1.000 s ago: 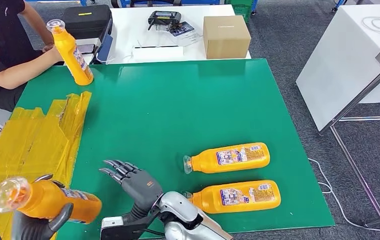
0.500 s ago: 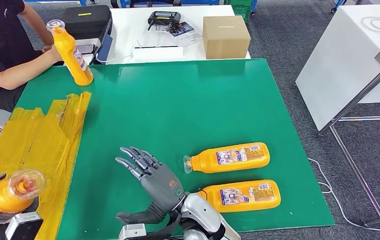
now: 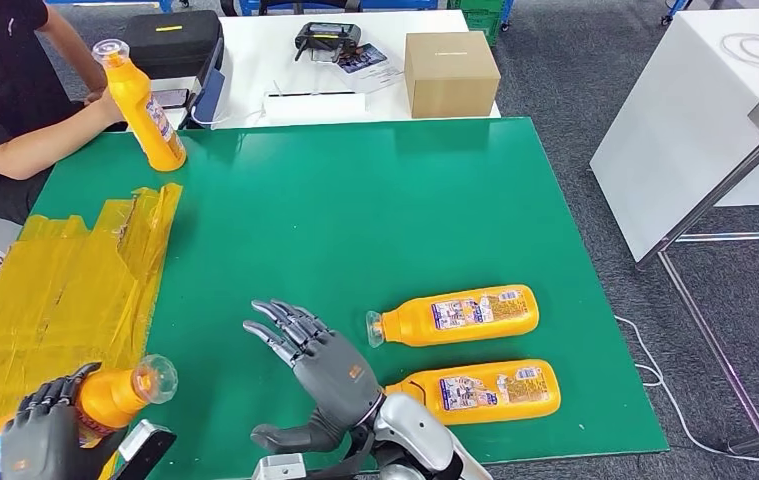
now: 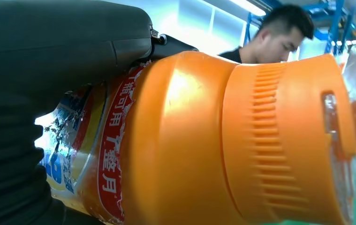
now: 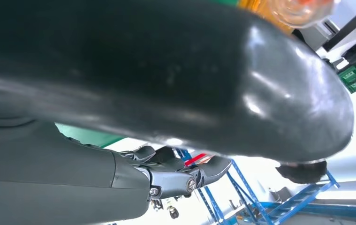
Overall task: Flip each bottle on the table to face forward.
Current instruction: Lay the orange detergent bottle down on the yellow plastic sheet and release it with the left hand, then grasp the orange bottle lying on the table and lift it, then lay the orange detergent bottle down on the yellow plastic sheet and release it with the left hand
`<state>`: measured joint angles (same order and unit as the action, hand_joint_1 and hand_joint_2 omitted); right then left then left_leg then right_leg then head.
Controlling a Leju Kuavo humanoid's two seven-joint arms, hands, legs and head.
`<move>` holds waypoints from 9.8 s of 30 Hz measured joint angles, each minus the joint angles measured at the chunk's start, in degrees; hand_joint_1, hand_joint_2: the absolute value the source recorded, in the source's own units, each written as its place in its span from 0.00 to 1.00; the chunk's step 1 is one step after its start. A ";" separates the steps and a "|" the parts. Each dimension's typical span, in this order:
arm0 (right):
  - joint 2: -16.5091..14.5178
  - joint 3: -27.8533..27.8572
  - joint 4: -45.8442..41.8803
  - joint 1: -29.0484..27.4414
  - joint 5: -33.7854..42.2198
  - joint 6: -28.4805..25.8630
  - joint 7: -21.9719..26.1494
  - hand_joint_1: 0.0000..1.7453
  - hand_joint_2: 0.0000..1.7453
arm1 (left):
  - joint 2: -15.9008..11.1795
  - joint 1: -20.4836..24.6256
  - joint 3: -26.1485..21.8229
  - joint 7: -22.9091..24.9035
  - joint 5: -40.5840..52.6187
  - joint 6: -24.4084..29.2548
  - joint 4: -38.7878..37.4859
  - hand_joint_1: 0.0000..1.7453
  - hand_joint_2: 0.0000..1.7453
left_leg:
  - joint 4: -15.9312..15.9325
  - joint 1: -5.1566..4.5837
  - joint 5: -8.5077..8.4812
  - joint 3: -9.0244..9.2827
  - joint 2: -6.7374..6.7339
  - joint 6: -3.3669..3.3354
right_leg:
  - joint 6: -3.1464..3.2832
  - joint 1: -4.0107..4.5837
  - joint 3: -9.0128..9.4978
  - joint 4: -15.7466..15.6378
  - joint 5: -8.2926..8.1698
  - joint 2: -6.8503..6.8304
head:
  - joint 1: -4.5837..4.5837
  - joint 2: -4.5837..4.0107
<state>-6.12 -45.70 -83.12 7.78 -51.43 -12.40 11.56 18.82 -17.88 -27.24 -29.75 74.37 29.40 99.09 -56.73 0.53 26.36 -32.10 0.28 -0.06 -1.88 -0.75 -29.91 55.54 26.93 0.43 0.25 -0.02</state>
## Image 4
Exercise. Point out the orange detergent bottle clear cap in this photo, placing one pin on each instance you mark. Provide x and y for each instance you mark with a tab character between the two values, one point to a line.
196	139

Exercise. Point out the person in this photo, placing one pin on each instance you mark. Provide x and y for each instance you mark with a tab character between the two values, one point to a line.
277	43

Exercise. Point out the blue metal shelving rack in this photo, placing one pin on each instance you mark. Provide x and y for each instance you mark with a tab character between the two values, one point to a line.
336	18

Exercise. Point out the ceiling light strip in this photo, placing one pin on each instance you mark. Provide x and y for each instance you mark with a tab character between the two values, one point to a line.
247	6

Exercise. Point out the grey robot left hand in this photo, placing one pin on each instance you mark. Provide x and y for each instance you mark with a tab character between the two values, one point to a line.
56	40

